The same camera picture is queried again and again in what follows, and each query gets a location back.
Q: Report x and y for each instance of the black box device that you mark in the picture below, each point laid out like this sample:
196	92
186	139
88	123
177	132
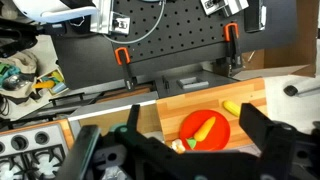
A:
255	16

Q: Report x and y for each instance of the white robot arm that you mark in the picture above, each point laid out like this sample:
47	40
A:
50	10

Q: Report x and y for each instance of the orange toy carrot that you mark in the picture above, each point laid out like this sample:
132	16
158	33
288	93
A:
204	130

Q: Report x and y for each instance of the white toy sink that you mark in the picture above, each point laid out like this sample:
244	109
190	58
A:
110	111

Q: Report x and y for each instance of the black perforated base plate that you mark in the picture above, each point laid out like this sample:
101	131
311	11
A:
186	33

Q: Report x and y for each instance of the grey plastic panel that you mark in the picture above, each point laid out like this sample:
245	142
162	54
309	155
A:
200	83

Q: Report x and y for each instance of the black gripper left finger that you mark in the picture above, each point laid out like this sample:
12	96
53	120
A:
80	153

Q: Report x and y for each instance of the toy gas stove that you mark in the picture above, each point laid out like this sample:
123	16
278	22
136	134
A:
30	156

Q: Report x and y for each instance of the beige bag with items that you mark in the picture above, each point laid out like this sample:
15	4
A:
16	76

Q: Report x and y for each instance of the wooden counter board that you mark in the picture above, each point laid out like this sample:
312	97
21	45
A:
206	98

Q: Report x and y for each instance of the box of toy food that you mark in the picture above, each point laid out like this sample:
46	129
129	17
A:
51	83

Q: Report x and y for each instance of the cardboard box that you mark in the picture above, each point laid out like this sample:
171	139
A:
300	40

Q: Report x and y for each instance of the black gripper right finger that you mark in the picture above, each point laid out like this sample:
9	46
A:
263	133

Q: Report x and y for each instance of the red plate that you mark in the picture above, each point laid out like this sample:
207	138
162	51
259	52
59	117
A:
218	136

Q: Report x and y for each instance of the wooden stove counter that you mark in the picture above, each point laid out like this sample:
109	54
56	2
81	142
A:
68	131

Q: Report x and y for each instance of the yellow toy lemon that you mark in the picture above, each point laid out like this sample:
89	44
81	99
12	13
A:
231	108

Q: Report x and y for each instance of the aluminium mounting bracket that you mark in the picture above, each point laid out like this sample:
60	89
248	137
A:
111	21
221	5

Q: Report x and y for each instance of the white toy garlic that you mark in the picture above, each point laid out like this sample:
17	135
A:
177	146

